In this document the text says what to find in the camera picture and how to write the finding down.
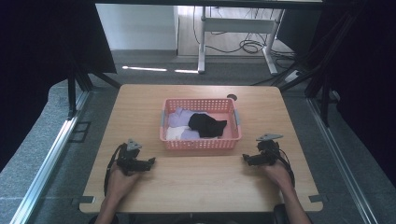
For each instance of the white power strip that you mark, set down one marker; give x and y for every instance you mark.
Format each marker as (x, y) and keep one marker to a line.
(292, 76)

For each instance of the aluminium floor rail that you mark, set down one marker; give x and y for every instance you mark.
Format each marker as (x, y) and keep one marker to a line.
(339, 158)
(49, 161)

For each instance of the black curtain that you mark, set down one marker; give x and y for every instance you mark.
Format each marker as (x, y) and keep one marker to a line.
(37, 62)
(367, 77)

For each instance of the white cloth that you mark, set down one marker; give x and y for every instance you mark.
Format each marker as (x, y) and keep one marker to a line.
(174, 133)

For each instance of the lavender cloth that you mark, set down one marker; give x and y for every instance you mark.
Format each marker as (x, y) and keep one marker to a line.
(180, 117)

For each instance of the black cloth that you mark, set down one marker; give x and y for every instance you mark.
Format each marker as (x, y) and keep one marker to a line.
(207, 124)

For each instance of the black chair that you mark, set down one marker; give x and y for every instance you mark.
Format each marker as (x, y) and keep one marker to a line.
(280, 214)

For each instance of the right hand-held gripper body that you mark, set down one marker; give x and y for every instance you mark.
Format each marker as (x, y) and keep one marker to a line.
(268, 150)

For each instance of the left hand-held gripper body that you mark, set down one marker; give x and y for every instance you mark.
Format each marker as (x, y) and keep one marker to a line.
(128, 155)

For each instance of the white desk frame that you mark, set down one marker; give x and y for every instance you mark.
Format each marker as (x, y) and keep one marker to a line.
(236, 25)

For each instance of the black metal stand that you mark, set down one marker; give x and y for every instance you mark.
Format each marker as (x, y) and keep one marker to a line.
(320, 77)
(73, 90)

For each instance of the pink plastic basket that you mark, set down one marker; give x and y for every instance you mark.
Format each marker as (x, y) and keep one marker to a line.
(232, 137)

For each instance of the person's left hand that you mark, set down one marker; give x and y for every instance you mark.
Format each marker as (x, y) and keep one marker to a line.
(120, 185)

